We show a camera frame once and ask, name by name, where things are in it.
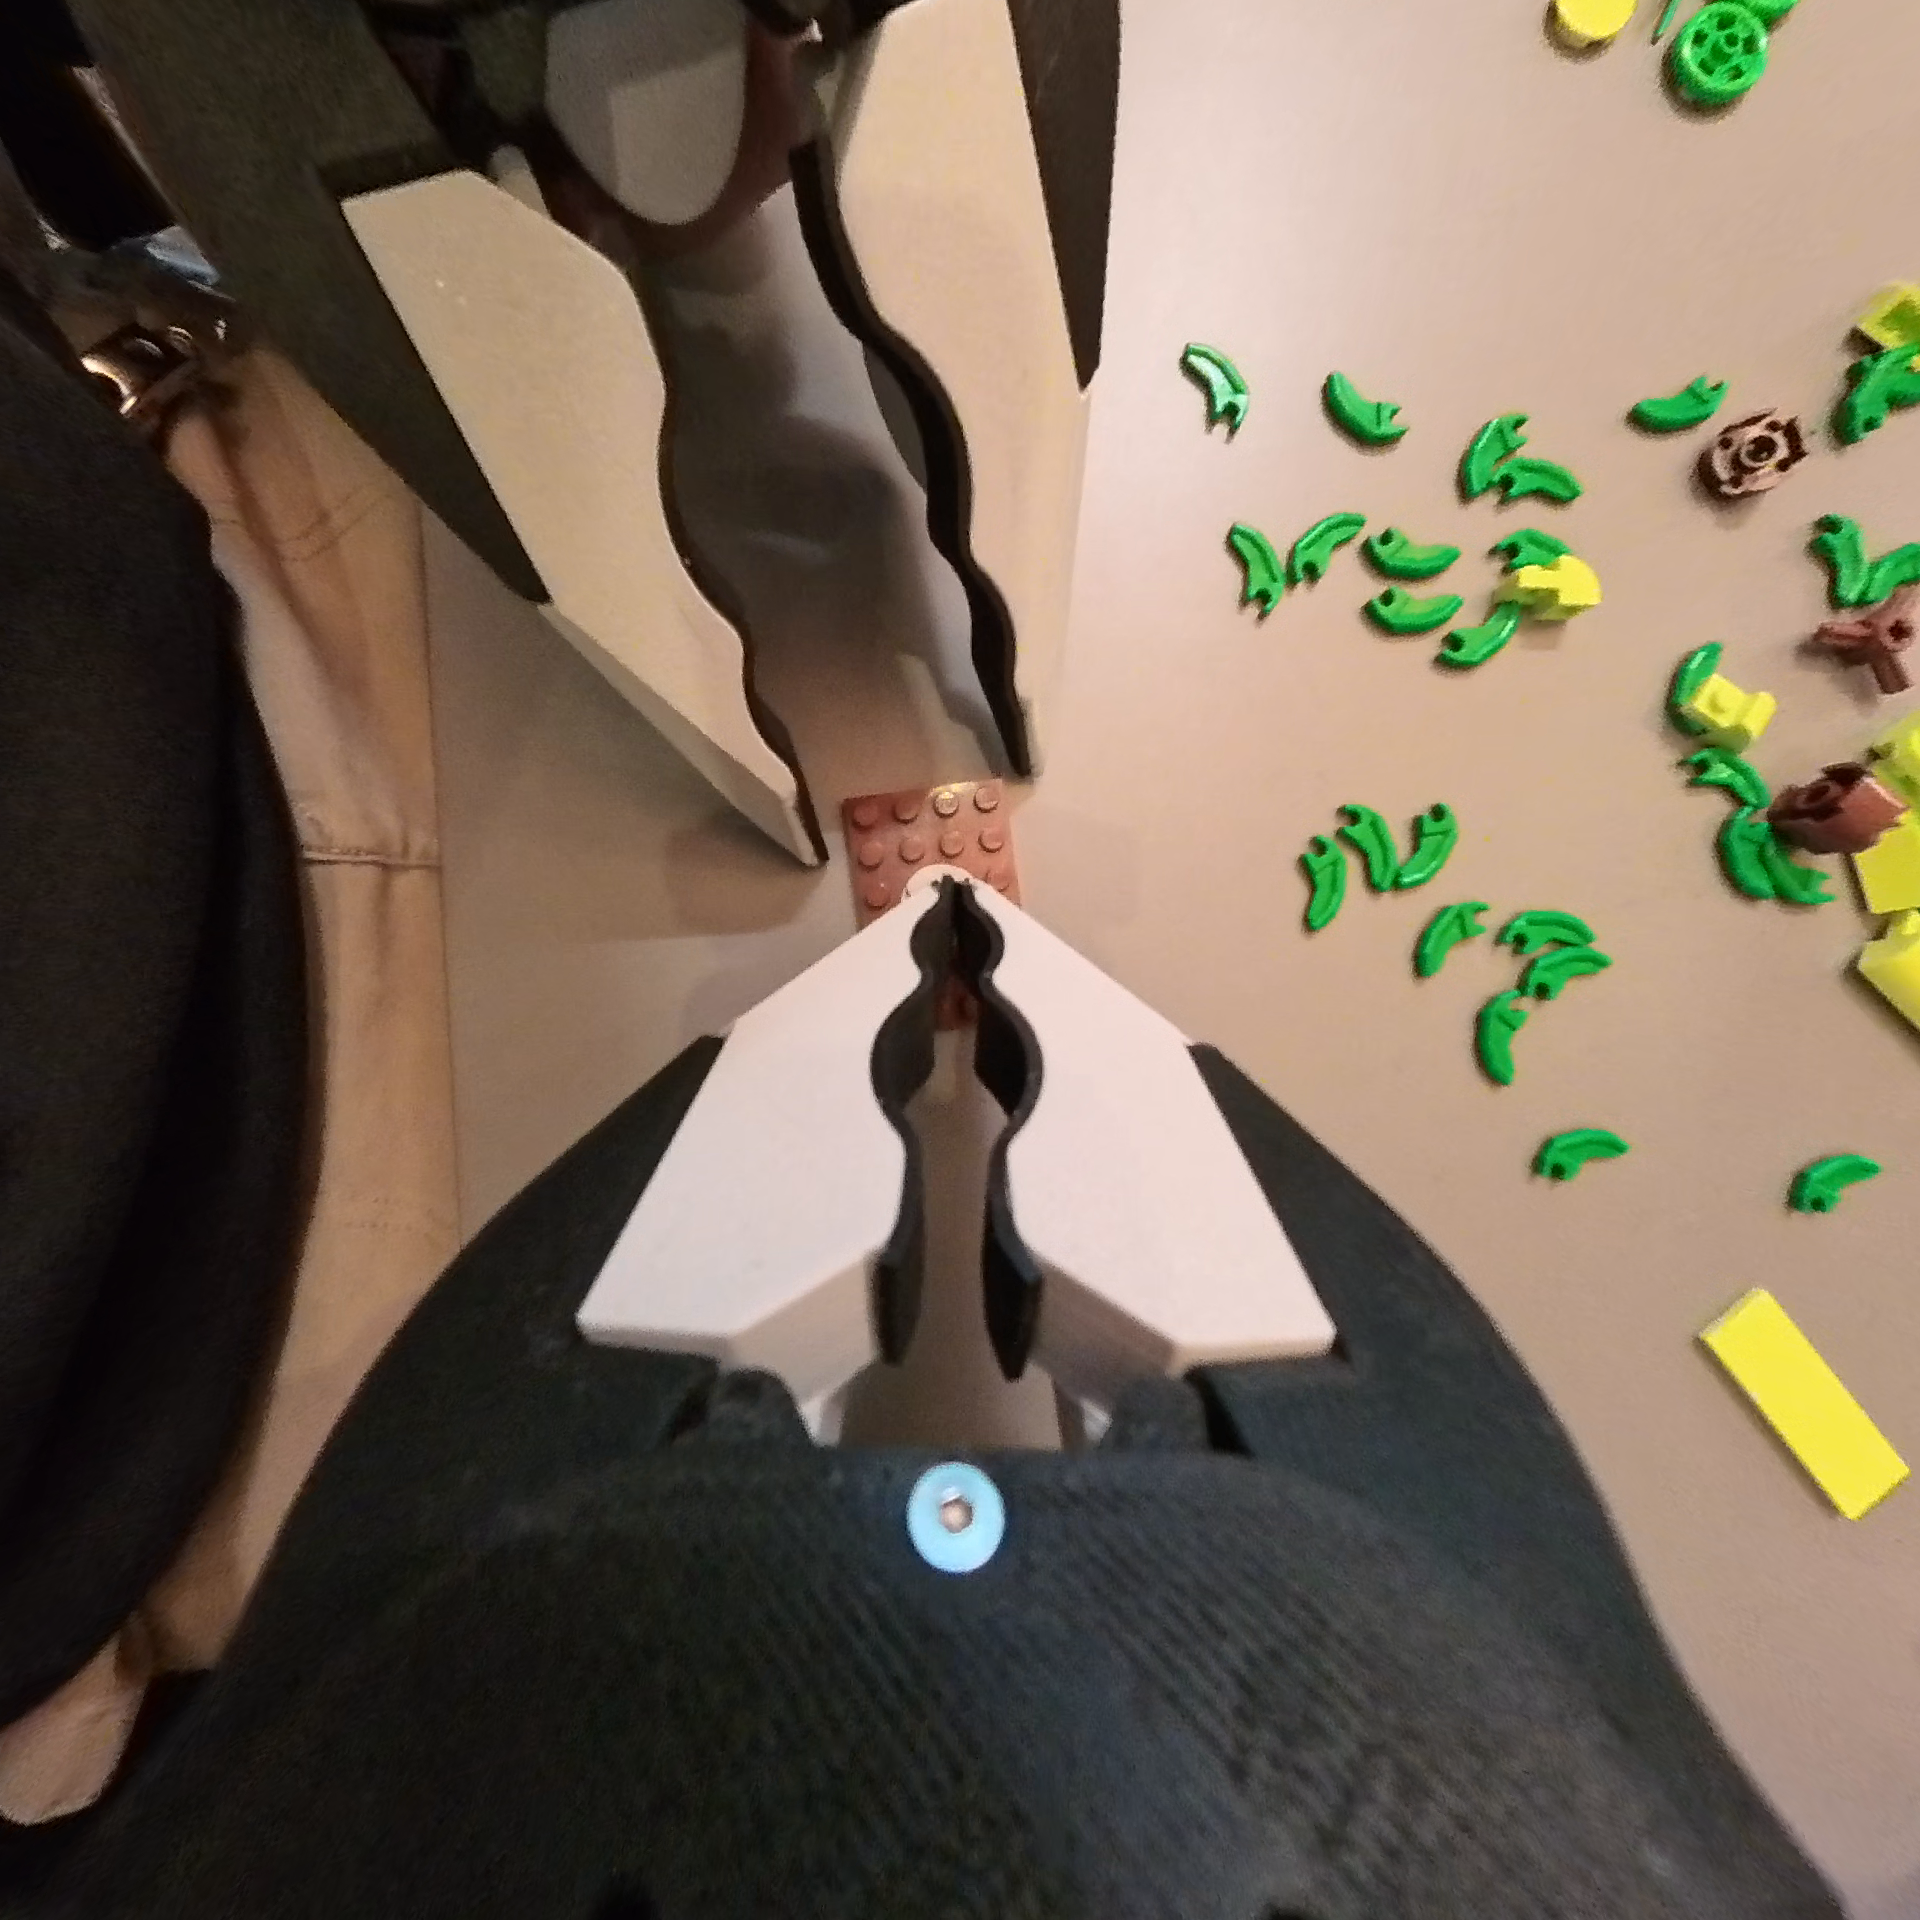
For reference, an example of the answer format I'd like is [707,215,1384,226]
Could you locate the person's black shirt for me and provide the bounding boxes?
[0,299,327,1729]

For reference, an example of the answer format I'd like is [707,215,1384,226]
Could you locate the brown studded plate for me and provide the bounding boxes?
[843,777,1024,1032]

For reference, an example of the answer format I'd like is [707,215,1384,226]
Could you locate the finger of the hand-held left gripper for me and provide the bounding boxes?
[788,0,1088,781]
[344,167,832,870]

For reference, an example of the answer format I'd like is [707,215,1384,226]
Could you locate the scattered green leaf pieces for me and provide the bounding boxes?
[1178,335,1920,1218]

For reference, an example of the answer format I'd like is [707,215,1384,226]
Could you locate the yellow rounded brick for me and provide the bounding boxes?
[1858,904,1920,1037]

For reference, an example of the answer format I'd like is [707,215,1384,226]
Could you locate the yellow sloped brick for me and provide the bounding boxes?
[1852,718,1920,918]

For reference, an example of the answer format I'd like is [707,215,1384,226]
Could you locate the metal clip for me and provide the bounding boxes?
[57,224,244,439]

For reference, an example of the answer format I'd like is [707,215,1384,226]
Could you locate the brown round brick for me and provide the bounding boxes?
[1699,406,1810,498]
[1764,763,1911,857]

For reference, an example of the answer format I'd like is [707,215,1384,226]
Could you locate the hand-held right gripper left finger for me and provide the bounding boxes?
[576,882,962,1443]

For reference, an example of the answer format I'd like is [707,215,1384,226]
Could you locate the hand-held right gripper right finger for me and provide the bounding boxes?
[945,882,1338,1450]

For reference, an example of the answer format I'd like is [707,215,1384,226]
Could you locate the person's left hand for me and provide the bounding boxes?
[731,27,829,230]

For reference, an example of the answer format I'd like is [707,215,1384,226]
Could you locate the brown cross-shaped piece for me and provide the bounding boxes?
[1810,599,1920,694]

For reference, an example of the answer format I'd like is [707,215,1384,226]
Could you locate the yellow flat tile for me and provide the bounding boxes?
[1697,1285,1911,1519]

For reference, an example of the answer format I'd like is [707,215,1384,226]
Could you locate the green toy wheel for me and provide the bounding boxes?
[1664,0,1776,106]

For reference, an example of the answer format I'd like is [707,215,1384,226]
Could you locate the person's beige pants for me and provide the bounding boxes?
[0,335,469,1826]

